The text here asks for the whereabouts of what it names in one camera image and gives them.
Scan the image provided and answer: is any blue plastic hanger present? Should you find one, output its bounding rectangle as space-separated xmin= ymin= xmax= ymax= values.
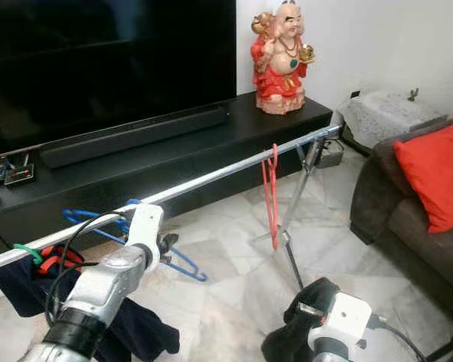
xmin=62 ymin=198 xmax=208 ymax=284

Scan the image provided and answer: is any red plastic hanger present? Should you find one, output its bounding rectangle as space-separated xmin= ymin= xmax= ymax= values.
xmin=260 ymin=143 xmax=280 ymax=251

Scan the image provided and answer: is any green plastic hanger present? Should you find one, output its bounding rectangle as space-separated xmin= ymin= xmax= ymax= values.
xmin=13 ymin=243 xmax=45 ymax=266

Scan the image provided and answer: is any silver clothes rack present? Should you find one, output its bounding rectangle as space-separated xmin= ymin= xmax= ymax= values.
xmin=0 ymin=124 xmax=343 ymax=291

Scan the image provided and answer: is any navy blue polo shirt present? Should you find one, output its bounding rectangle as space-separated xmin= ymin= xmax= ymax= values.
xmin=0 ymin=245 xmax=180 ymax=361

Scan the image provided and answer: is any dark brown sofa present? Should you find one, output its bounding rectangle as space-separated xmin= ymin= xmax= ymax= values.
xmin=350 ymin=117 xmax=453 ymax=325

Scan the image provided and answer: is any black tv console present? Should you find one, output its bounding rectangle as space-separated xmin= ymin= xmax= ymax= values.
xmin=0 ymin=92 xmax=333 ymax=261

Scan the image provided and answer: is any grey extension socket box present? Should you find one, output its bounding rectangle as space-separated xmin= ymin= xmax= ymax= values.
xmin=317 ymin=141 xmax=344 ymax=168

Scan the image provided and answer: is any black set-top box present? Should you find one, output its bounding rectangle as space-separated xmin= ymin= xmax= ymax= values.
xmin=4 ymin=164 xmax=35 ymax=187

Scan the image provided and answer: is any black television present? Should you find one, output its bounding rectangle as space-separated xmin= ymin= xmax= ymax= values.
xmin=0 ymin=0 xmax=239 ymax=155

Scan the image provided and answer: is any red cushion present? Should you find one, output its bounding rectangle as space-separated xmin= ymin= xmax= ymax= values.
xmin=393 ymin=117 xmax=453 ymax=235

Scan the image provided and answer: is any red laughing Buddha statue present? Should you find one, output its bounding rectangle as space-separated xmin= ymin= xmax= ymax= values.
xmin=249 ymin=0 xmax=316 ymax=115

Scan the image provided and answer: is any grey lace covered side table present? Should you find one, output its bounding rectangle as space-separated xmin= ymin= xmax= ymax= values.
xmin=338 ymin=90 xmax=446 ymax=148

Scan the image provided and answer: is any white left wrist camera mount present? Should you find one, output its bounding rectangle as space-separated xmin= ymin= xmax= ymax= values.
xmin=125 ymin=204 xmax=165 ymax=266

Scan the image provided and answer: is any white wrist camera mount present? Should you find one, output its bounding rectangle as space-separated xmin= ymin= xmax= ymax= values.
xmin=308 ymin=293 xmax=373 ymax=362
xmin=125 ymin=204 xmax=165 ymax=266

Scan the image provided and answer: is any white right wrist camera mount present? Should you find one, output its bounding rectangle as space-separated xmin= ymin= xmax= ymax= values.
xmin=308 ymin=293 xmax=373 ymax=362

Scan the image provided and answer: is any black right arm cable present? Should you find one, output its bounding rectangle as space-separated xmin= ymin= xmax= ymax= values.
xmin=370 ymin=317 xmax=427 ymax=362

